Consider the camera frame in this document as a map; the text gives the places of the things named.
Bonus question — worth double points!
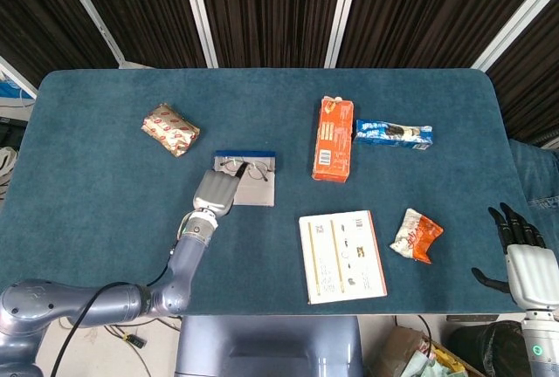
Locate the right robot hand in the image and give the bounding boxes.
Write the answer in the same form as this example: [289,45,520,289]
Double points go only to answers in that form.
[471,202,559,311]

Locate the white partition post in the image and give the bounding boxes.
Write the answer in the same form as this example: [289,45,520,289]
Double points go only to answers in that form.
[52,0,128,68]
[470,0,559,71]
[177,0,219,68]
[323,0,363,68]

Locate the orange carton box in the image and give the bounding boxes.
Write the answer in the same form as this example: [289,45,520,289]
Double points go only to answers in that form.
[311,95,355,184]

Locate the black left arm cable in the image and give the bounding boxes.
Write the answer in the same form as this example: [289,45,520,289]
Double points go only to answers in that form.
[50,245,176,377]

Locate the black floor cables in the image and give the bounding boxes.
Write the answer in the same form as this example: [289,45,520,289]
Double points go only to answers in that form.
[59,315,183,377]

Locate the thin wire-rimmed eyeglasses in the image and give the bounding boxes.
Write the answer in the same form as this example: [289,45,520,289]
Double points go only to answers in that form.
[219,156,272,184]

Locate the white red-edged booklet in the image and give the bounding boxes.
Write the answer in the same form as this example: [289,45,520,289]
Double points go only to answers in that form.
[298,209,389,305]

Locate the crumpled white orange snack bag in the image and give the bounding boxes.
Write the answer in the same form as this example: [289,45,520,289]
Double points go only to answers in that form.
[389,208,445,264]

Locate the blue denim fabric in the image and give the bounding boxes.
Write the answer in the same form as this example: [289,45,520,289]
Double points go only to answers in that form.
[508,137,559,260]

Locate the blue-grey robot torso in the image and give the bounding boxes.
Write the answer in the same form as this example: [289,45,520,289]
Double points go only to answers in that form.
[174,315,364,377]

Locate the blue cookie package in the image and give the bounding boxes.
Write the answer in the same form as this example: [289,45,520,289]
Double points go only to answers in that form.
[352,119,435,152]

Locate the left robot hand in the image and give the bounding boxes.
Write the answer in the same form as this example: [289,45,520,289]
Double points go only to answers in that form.
[191,159,251,217]

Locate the cardboard box with trash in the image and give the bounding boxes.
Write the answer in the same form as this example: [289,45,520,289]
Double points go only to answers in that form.
[370,326,486,377]

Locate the gold foil snack packet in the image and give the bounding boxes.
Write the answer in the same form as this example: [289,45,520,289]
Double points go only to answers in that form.
[141,102,202,158]

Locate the blue glasses case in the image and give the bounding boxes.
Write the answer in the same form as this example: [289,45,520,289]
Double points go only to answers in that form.
[212,148,279,208]

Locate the black bag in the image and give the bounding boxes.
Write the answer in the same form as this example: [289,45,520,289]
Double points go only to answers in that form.
[445,319,529,377]

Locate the white coiled cable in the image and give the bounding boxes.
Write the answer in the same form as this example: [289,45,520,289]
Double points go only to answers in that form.
[0,145,18,190]

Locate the blue felt table cloth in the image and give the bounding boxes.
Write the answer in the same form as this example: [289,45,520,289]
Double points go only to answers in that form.
[0,68,529,317]

